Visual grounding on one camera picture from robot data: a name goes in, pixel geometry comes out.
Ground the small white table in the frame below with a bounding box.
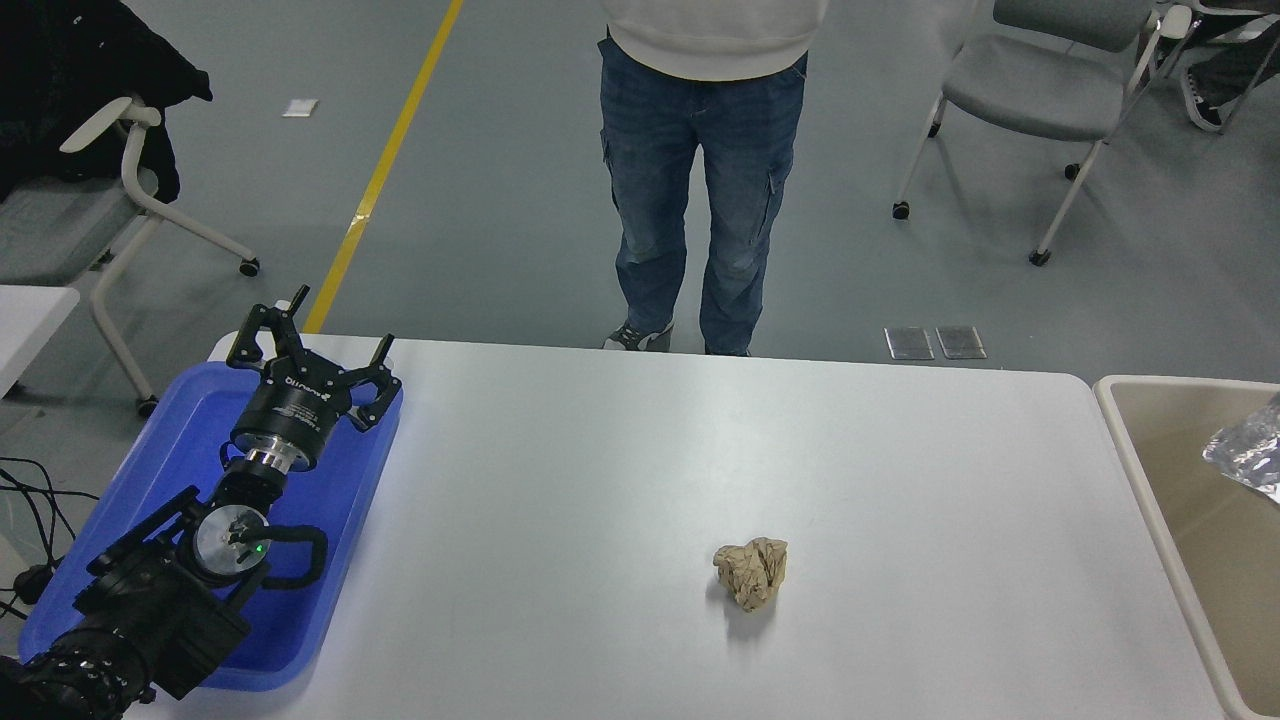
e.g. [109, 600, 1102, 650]
[0, 284, 81, 401]

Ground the blue plastic tray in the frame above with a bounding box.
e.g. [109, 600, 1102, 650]
[18, 361, 405, 693]

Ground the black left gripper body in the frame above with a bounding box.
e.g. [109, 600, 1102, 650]
[230, 370, 353, 472]

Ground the grey chair white frame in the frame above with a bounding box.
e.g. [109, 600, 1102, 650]
[892, 0, 1196, 267]
[0, 95, 263, 419]

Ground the black jacket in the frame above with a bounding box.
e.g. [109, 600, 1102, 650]
[0, 0, 214, 204]

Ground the person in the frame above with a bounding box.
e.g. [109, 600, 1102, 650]
[597, 0, 829, 357]
[1180, 35, 1280, 134]

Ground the large pale bin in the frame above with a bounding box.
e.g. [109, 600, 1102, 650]
[1093, 375, 1280, 720]

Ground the foil plate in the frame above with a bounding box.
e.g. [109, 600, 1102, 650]
[1202, 392, 1280, 501]

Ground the crumpled tan paper ball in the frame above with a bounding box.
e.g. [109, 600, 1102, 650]
[712, 537, 790, 614]

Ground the black cable with plug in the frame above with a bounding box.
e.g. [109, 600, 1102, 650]
[0, 457, 101, 621]

